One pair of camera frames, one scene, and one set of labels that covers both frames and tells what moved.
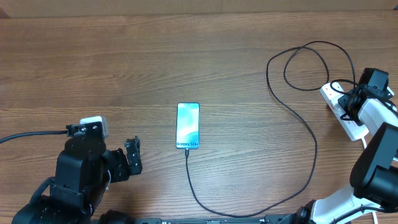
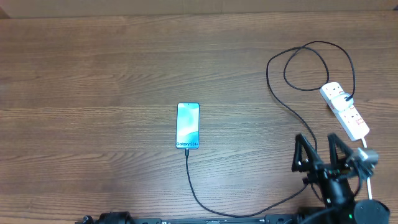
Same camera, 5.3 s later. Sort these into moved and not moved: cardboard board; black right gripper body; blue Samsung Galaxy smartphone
Moved: black right gripper body
Not moved: cardboard board; blue Samsung Galaxy smartphone
